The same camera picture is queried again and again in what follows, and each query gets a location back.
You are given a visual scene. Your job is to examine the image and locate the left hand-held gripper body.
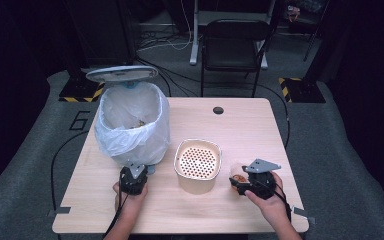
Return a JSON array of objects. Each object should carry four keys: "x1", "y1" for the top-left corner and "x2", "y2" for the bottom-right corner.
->
[{"x1": 119, "y1": 162, "x2": 149, "y2": 196}]

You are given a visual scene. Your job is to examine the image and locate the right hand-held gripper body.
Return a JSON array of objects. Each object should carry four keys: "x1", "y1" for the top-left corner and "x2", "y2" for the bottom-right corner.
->
[{"x1": 243, "y1": 158, "x2": 282, "y2": 200}]

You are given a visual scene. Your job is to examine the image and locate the beige perforated basket container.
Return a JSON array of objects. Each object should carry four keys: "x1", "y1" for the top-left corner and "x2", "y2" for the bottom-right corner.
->
[{"x1": 173, "y1": 138, "x2": 223, "y2": 195}]

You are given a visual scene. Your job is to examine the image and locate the white and grey pedal trash can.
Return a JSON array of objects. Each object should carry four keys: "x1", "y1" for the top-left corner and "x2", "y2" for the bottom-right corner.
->
[{"x1": 85, "y1": 64, "x2": 171, "y2": 176}]

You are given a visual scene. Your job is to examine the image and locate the person's left hand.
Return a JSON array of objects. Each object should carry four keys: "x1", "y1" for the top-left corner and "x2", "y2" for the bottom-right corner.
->
[{"x1": 112, "y1": 182, "x2": 149, "y2": 216}]

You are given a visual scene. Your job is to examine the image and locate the person's right hand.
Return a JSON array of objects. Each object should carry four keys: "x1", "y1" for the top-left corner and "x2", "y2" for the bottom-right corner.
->
[{"x1": 244, "y1": 173, "x2": 291, "y2": 224}]

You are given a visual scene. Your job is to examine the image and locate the white plastic trash liner bag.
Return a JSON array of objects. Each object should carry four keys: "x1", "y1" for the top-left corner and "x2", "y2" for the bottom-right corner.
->
[{"x1": 94, "y1": 81, "x2": 171, "y2": 168}]

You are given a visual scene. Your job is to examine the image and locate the black base with hazard stripes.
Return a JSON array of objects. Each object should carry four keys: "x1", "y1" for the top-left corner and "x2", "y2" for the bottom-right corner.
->
[
  {"x1": 278, "y1": 77, "x2": 327, "y2": 104},
  {"x1": 58, "y1": 76, "x2": 109, "y2": 103}
]

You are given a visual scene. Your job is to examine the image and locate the black folding chair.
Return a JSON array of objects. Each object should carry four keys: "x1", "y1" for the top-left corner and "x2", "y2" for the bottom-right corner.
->
[{"x1": 199, "y1": 18, "x2": 272, "y2": 98}]

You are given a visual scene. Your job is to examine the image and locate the large black cabinet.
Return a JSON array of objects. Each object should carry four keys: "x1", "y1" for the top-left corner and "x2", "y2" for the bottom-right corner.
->
[{"x1": 63, "y1": 0, "x2": 137, "y2": 69}]

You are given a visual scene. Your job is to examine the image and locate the right hand-held gripper black cable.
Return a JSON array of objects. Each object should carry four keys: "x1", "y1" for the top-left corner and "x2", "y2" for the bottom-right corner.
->
[{"x1": 261, "y1": 178, "x2": 293, "y2": 224}]

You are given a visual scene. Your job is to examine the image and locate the hand-held gripper black cable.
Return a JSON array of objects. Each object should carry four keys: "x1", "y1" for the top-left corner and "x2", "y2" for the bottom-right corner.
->
[
  {"x1": 261, "y1": 178, "x2": 293, "y2": 224},
  {"x1": 103, "y1": 174, "x2": 129, "y2": 238}
]

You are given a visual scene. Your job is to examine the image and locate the left hand-held gripper black cable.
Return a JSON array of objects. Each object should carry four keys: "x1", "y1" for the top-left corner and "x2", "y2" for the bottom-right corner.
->
[{"x1": 103, "y1": 174, "x2": 129, "y2": 238}]

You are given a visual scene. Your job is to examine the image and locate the grey metal table bracket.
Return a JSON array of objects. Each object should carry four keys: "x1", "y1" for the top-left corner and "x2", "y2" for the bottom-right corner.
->
[
  {"x1": 291, "y1": 205, "x2": 316, "y2": 225},
  {"x1": 46, "y1": 206, "x2": 72, "y2": 218}
]

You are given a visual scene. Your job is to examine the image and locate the black floor cable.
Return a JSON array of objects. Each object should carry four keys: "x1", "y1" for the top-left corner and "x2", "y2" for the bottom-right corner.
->
[
  {"x1": 50, "y1": 129, "x2": 90, "y2": 212},
  {"x1": 256, "y1": 82, "x2": 291, "y2": 150}
]

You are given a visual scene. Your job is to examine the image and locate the white floor cable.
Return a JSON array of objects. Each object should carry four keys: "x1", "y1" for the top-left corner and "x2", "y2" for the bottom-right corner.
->
[{"x1": 135, "y1": 0, "x2": 193, "y2": 53}]

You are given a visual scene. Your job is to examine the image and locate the white metal desk frame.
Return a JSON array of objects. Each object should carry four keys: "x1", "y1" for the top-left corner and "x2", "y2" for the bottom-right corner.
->
[{"x1": 189, "y1": 0, "x2": 270, "y2": 70}]

